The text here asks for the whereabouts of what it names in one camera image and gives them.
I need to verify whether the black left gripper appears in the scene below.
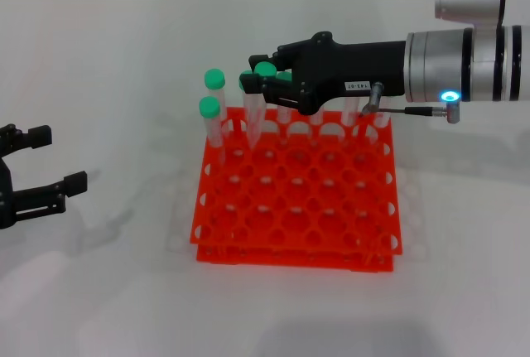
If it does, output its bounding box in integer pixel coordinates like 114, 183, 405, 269
0, 123, 89, 230

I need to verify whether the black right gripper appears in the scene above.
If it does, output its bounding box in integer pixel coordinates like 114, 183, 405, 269
241, 31, 409, 117

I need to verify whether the orange plastic test tube rack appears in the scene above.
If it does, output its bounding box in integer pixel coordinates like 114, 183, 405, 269
189, 107, 405, 274

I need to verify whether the right arm black plug cable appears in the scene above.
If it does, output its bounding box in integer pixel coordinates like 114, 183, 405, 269
359, 80, 461, 125

